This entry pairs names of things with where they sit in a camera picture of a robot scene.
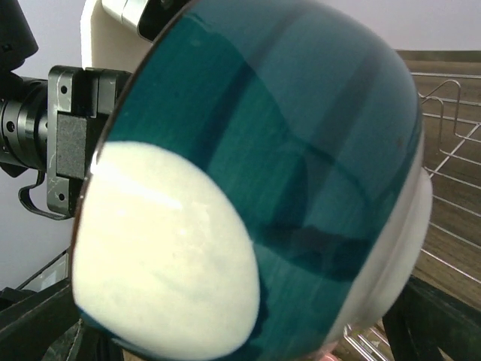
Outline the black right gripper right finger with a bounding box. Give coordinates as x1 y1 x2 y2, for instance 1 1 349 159
383 277 480 360

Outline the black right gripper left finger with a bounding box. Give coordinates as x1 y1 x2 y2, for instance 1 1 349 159
1 281 124 361

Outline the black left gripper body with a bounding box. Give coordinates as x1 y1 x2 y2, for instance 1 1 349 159
47 65 131 220

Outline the white and teal bowl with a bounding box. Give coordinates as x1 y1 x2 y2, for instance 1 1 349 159
71 1 432 360

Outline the chrome wire dish rack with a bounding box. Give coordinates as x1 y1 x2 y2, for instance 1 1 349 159
334 68 480 360

